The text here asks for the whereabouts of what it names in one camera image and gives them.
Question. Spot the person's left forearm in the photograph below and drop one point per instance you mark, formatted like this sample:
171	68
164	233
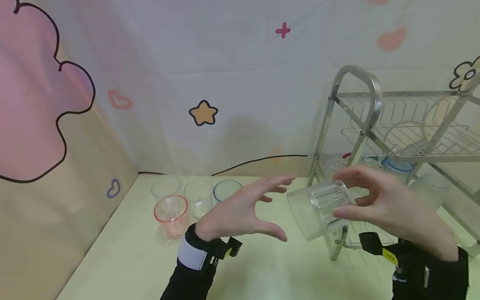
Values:
189	283

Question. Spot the person's left thumb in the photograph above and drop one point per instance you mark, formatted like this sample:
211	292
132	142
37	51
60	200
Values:
272	230

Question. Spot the person's right thumb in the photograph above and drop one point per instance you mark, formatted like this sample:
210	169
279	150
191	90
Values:
348	213

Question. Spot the person's left fingers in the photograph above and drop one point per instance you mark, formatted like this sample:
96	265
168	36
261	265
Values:
270	185

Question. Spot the red rimmed clear cup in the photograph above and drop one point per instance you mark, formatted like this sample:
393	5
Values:
335	164

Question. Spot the clear ribbed plastic cup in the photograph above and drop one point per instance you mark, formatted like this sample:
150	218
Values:
311	212

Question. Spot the pink rimmed clear cup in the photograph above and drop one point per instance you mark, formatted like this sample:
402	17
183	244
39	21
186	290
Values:
171	216

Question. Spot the black wrist band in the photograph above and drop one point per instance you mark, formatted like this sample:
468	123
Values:
378	248
198	250

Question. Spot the blue rimmed clear cup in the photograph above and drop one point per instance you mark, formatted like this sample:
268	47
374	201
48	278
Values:
225	189
398	166

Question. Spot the person's right hand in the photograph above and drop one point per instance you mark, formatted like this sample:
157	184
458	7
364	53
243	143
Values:
397	208

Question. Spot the person's right fingers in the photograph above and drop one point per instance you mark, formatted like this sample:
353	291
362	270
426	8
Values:
362	176

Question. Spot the metal dish rack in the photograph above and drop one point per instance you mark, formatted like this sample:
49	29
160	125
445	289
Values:
369	104

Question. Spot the person's left hand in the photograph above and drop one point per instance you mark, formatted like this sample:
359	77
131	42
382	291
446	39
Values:
228	214

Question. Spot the person's right forearm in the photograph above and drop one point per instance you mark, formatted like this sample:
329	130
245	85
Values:
442	277

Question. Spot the frosted plastic cup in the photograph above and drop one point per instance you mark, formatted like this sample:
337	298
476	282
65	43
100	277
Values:
431	189

